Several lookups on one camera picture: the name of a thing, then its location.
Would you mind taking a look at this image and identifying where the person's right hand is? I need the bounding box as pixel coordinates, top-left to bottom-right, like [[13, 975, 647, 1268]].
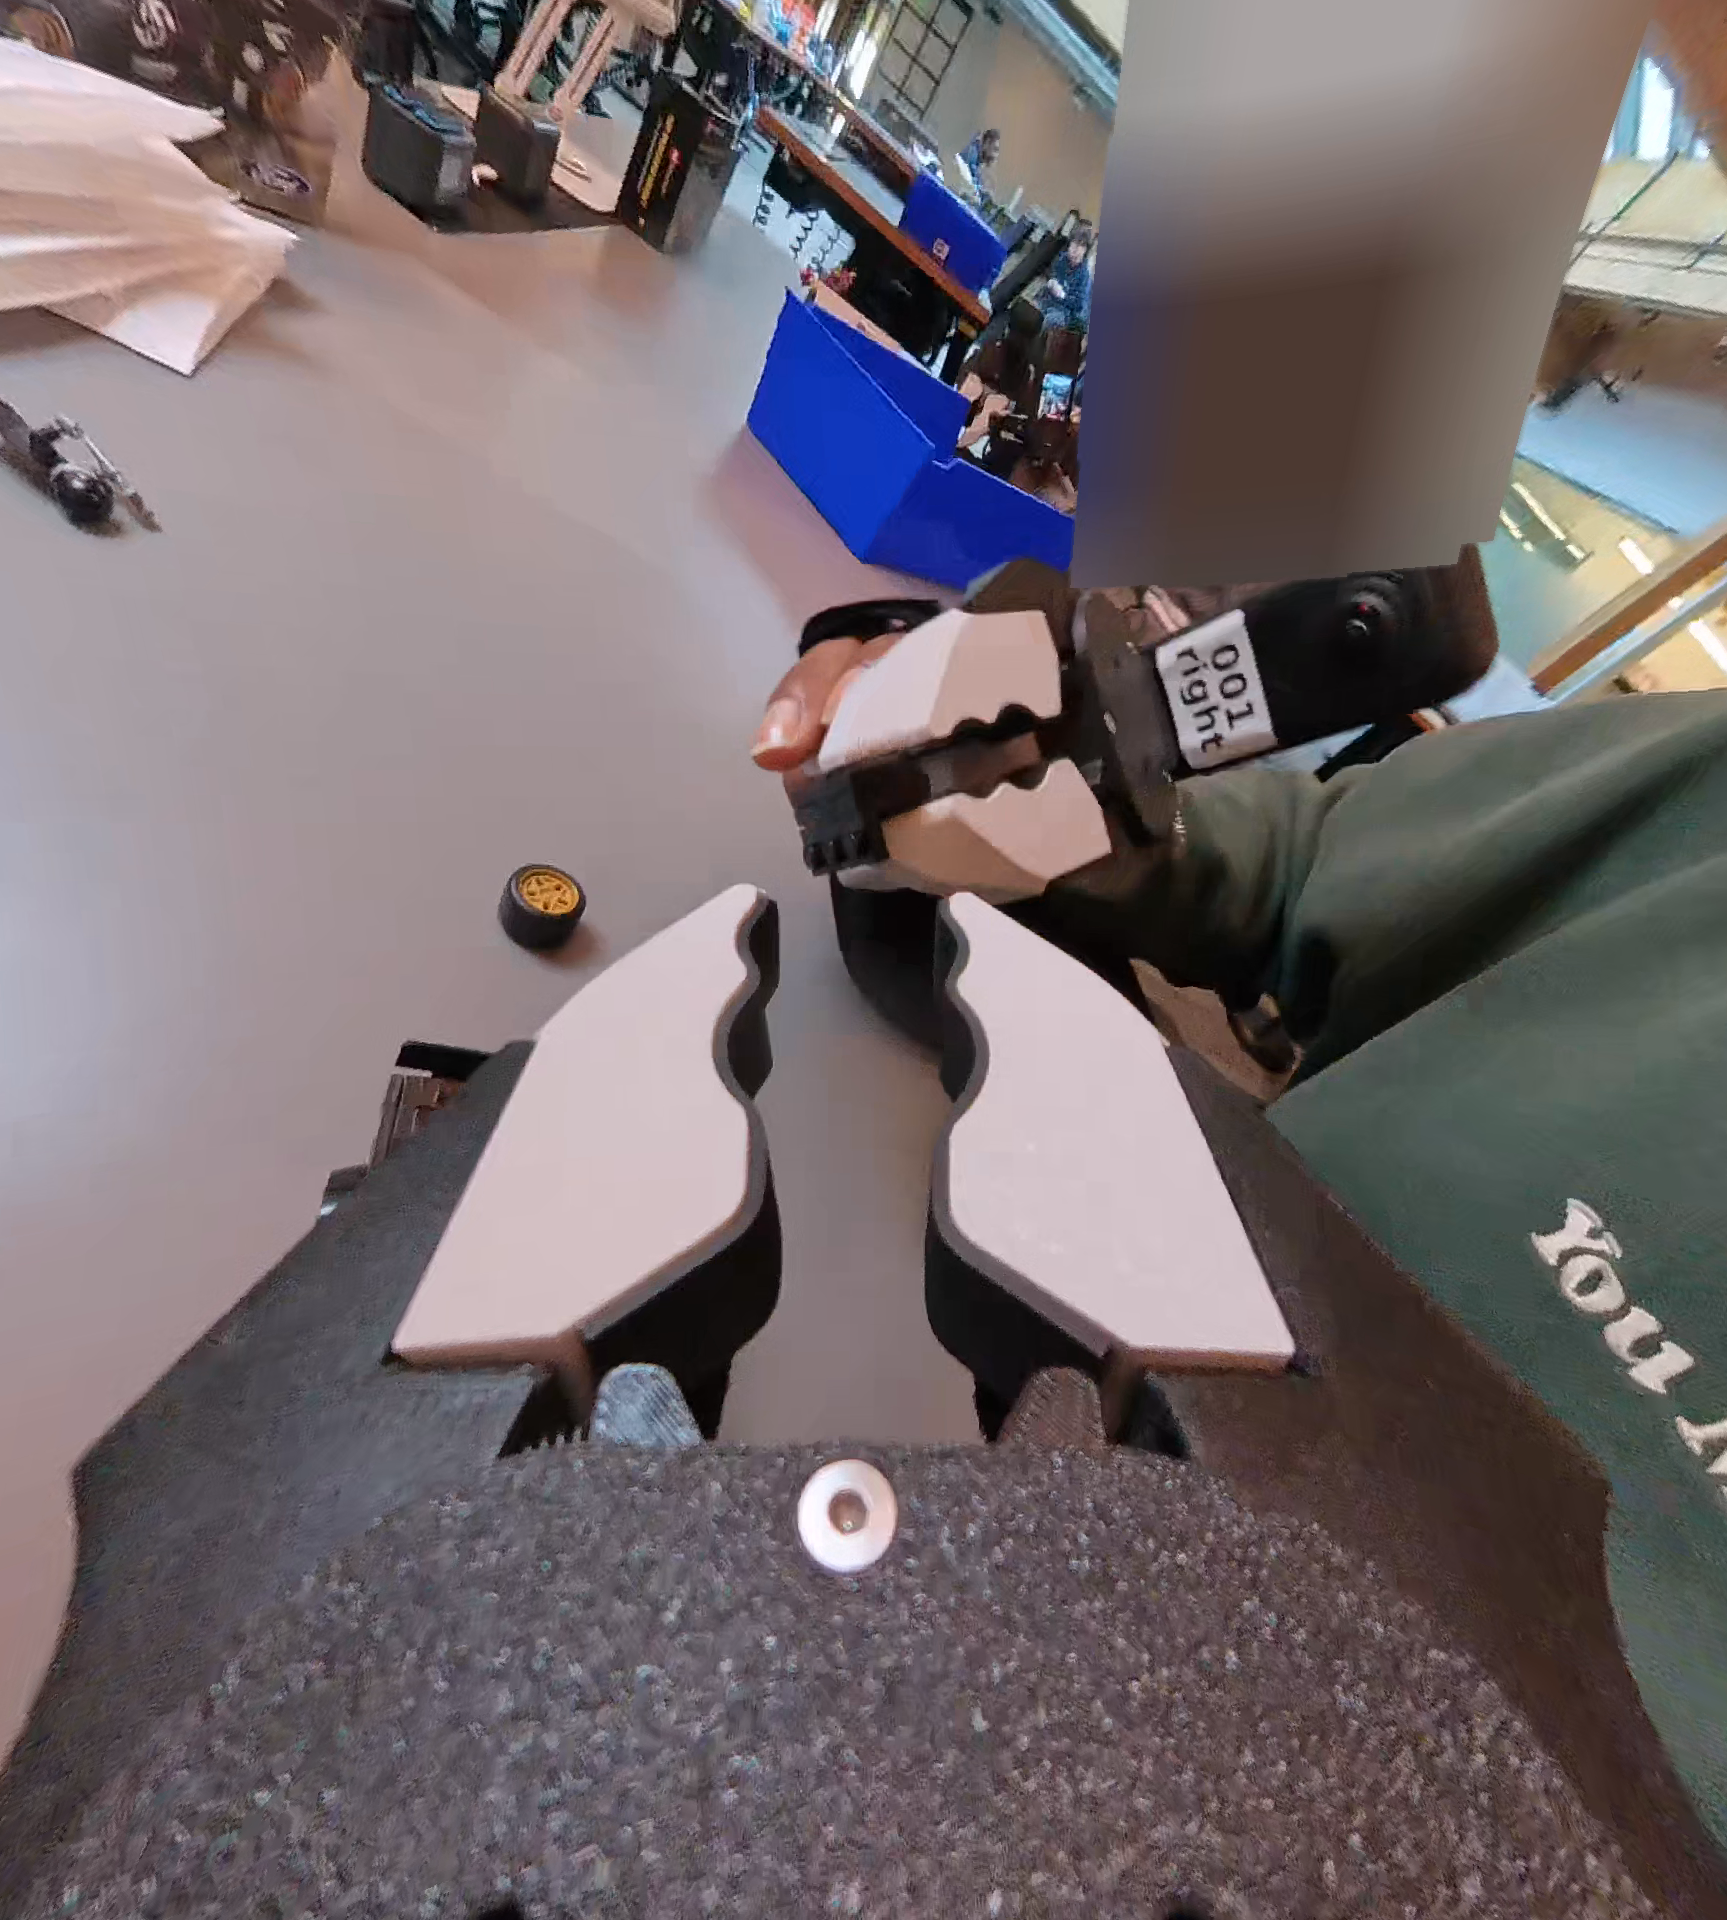
[[752, 617, 939, 773]]

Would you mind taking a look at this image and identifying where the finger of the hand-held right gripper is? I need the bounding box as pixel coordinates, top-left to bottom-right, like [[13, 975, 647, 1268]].
[[819, 608, 1069, 774], [788, 750, 1119, 901]]

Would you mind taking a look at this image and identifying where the small black lego piece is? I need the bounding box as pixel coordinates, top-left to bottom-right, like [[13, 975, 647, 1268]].
[[0, 385, 162, 535]]

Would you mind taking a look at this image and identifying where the black lego wheel gold hub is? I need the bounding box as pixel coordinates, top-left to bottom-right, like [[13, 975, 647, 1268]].
[[499, 862, 589, 955]]

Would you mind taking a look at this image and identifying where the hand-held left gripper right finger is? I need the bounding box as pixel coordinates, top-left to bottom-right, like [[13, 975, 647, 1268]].
[[924, 890, 1303, 1411]]

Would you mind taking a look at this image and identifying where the black lego set box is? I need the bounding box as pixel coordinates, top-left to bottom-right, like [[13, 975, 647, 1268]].
[[0, 0, 354, 120]]

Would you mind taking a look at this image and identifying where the small black box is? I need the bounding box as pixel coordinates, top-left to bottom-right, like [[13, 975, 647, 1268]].
[[360, 82, 480, 211]]

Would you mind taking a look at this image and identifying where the blue storage bin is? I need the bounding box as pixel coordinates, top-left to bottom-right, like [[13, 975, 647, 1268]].
[[749, 287, 1079, 594], [904, 165, 1009, 296]]

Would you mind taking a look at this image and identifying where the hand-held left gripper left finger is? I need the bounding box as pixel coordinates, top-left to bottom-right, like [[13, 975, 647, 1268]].
[[392, 885, 790, 1397]]

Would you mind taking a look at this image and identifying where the black lego car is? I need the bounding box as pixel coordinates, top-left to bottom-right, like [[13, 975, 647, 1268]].
[[324, 1036, 499, 1202]]

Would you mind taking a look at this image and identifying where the clear plastic parts bag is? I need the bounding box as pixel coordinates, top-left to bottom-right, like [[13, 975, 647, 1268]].
[[0, 29, 302, 378]]

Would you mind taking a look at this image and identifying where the wooden office desk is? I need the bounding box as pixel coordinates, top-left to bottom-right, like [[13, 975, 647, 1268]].
[[758, 106, 1000, 332]]

